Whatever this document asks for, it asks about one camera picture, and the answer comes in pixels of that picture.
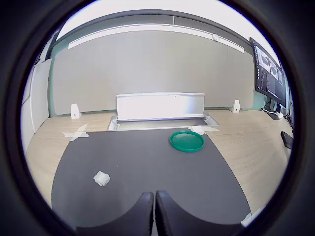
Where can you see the small white plastic terminal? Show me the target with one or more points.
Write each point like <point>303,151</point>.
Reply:
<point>102,179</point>

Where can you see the round green lid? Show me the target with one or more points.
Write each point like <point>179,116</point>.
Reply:
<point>187,142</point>

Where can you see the dark grey mat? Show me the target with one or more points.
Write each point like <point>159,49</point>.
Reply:
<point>142,167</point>

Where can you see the white tape piece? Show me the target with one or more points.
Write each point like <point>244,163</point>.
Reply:
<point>204,129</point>
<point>76,134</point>
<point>249,217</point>

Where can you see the black keyboard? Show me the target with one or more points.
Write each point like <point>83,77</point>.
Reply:
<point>287,139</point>

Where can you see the white partition panel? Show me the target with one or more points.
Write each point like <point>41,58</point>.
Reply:
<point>39,98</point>

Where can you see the grey partition panel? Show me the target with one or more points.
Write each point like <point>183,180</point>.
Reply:
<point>152,68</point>

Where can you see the black computer monitor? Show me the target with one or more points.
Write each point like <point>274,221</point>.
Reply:
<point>269,73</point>

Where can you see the small round white device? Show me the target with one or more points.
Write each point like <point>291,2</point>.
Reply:
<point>216,37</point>

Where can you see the small white bracket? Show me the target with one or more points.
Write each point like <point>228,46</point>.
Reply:
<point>74,111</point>
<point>236,106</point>

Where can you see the white rail strip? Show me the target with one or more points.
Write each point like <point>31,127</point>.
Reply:
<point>157,30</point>

